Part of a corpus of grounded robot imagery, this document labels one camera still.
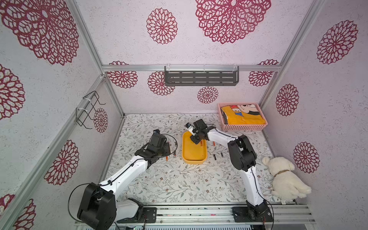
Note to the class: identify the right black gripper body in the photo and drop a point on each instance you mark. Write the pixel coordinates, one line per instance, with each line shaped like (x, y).
(197, 138)

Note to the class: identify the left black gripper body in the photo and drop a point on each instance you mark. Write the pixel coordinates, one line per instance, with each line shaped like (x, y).
(165, 150)

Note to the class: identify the yellow plastic storage tray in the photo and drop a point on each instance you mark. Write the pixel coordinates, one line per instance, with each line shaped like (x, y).
(193, 153)

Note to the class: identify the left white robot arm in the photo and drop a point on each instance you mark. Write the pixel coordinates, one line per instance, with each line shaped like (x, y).
(99, 207)

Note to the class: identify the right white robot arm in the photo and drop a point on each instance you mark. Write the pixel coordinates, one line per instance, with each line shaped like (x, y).
(243, 158)

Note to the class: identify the pink perforated plastic basket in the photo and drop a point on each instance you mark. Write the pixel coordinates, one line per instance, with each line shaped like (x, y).
(226, 127)

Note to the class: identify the yellow cartoon towel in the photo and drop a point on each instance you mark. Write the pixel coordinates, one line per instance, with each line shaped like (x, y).
(247, 114)

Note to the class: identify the cream plush dog toy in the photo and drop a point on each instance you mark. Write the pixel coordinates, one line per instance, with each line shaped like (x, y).
(286, 185)

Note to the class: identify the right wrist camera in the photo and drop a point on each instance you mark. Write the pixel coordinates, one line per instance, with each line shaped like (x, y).
(190, 128)

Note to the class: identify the aluminium rail frame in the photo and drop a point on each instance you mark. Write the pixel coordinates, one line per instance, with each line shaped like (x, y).
(216, 216)

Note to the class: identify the grey wall shelf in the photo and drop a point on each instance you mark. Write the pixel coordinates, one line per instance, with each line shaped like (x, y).
(201, 78)

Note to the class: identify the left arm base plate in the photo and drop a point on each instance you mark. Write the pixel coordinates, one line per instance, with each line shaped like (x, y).
(144, 215)

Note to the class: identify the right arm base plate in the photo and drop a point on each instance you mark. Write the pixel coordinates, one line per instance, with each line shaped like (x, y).
(260, 213)

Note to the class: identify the black wire wall rack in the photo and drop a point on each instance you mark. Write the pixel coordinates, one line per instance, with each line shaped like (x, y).
(82, 114)

